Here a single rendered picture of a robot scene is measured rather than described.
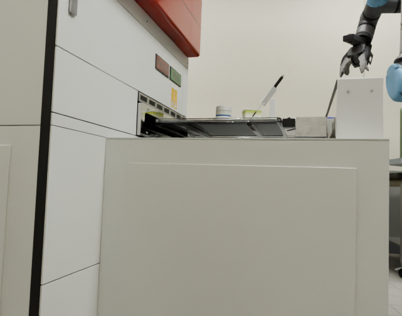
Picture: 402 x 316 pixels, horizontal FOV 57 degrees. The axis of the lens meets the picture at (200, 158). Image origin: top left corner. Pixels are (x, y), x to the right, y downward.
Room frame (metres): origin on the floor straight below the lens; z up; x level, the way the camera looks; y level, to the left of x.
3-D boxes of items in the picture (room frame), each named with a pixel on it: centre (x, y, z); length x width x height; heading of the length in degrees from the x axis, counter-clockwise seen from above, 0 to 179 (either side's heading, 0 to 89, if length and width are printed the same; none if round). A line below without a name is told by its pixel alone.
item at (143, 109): (1.26, 0.12, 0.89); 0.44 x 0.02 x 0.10; 164
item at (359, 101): (1.05, -0.42, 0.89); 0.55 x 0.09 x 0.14; 164
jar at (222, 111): (1.66, -0.10, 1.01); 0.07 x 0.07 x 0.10
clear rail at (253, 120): (1.04, -0.04, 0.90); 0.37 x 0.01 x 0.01; 74
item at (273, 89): (1.42, -0.26, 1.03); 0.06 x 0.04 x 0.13; 74
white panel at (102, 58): (1.09, 0.18, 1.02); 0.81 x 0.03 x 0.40; 164
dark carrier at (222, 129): (1.21, -0.08, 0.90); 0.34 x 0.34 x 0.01; 74
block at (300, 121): (1.01, -0.30, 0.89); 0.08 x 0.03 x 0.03; 74
